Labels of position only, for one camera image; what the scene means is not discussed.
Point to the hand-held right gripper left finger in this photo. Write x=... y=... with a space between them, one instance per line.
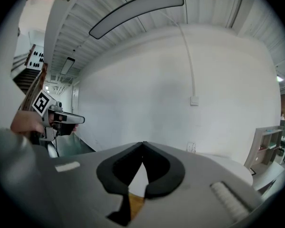
x=109 y=174

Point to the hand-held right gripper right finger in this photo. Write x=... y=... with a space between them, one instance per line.
x=166 y=174

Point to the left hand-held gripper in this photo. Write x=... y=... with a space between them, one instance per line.
x=47 y=113

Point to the person's left forearm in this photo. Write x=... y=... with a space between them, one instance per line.
x=23 y=123

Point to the wooden open shelf unit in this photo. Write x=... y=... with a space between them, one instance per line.
x=263 y=146

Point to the person's left hand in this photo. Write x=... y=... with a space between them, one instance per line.
x=75 y=128

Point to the white door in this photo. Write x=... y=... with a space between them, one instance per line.
x=75 y=96

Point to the small rectangular ceiling light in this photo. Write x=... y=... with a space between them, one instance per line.
x=67 y=66

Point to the long curved ceiling light panel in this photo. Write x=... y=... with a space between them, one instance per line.
x=137 y=11

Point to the white wall socket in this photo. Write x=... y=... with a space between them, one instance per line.
x=191 y=147

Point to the white wall switch box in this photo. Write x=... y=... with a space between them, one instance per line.
x=194 y=100

